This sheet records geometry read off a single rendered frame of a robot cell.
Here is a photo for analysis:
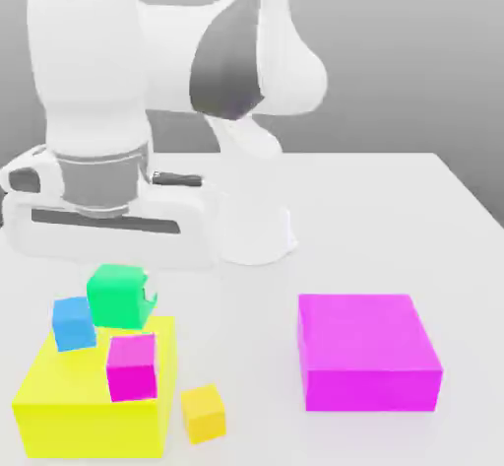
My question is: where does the small blue cube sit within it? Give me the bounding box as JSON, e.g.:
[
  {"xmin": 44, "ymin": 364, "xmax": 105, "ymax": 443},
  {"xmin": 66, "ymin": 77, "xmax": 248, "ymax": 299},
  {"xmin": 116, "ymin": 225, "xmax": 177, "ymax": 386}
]
[{"xmin": 51, "ymin": 296, "xmax": 97, "ymax": 354}]

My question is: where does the large magenta box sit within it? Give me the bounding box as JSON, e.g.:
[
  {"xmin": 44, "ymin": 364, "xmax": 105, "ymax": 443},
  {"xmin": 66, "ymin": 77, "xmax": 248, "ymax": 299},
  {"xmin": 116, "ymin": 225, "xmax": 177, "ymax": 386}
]
[{"xmin": 297, "ymin": 293, "xmax": 445, "ymax": 413}]

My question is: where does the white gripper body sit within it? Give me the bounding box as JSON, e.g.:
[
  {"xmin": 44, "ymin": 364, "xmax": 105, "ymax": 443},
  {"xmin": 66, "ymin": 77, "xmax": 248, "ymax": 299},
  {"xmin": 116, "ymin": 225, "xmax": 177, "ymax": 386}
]
[{"xmin": 0, "ymin": 190, "xmax": 221, "ymax": 272}]

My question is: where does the small magenta cube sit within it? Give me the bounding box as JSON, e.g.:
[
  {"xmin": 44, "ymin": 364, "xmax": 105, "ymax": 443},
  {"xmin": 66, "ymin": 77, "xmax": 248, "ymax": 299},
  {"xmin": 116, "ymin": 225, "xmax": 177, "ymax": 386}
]
[{"xmin": 105, "ymin": 332, "xmax": 158, "ymax": 403}]

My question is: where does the large yellow box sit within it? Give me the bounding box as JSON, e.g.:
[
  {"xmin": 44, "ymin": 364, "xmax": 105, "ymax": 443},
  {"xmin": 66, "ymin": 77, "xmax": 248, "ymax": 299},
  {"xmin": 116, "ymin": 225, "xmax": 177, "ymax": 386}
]
[{"xmin": 11, "ymin": 314, "xmax": 177, "ymax": 460}]

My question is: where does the small orange cube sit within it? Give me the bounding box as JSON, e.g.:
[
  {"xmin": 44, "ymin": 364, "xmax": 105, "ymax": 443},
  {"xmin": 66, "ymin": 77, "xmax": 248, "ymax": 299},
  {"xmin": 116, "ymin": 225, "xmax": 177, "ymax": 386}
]
[{"xmin": 180, "ymin": 383, "xmax": 227, "ymax": 445}]

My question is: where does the small green cube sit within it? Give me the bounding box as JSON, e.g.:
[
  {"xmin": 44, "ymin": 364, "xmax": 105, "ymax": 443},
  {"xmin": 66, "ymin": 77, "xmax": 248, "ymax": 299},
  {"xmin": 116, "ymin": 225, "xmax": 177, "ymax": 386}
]
[{"xmin": 86, "ymin": 263, "xmax": 158, "ymax": 331}]

